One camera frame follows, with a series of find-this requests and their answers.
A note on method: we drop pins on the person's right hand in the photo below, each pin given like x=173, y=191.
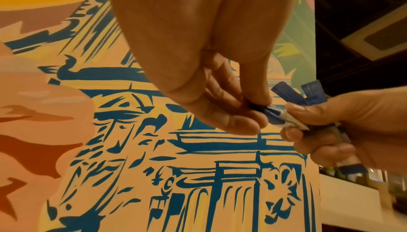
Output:
x=369, y=125

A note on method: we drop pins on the person's left hand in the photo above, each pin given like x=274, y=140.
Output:
x=191, y=25

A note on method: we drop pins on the pile of blue Equal sachets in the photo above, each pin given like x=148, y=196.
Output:
x=299, y=100

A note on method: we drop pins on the white-topped bar counter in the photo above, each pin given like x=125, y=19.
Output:
x=362, y=203

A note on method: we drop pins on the ceiling air vent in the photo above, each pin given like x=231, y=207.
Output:
x=381, y=32

